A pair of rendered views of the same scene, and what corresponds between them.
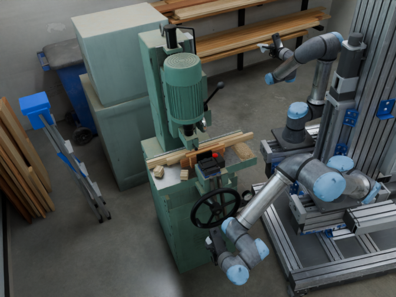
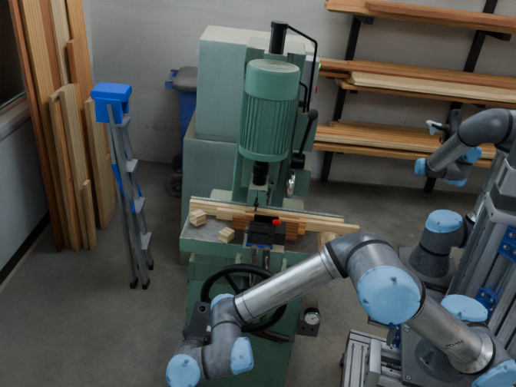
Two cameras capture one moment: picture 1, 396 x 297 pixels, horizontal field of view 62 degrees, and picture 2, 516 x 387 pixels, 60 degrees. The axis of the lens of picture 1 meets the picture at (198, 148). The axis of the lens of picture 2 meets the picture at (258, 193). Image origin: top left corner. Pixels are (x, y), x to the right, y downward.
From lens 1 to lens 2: 0.57 m
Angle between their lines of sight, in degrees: 20
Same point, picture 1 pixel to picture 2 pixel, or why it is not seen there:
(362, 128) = not seen: outside the picture
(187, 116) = (255, 147)
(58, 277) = (41, 323)
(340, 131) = (491, 266)
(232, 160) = (305, 248)
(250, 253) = (219, 349)
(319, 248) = not seen: outside the picture
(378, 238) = not seen: outside the picture
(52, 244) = (63, 285)
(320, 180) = (372, 273)
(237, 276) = (177, 371)
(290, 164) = (345, 240)
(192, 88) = (272, 107)
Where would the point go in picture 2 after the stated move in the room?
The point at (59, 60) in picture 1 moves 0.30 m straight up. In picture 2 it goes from (186, 81) to (187, 38)
